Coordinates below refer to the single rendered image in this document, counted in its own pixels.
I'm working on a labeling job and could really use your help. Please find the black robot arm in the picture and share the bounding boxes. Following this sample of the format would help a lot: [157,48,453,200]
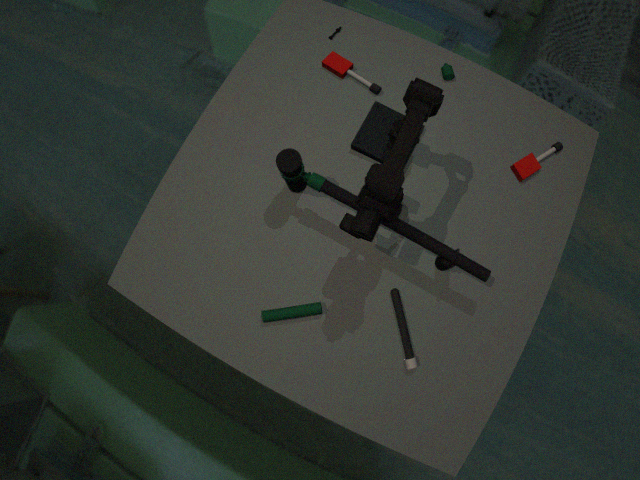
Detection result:
[349,78,444,242]

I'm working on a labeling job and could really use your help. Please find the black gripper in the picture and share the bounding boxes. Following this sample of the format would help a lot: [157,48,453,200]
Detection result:
[339,163,380,239]

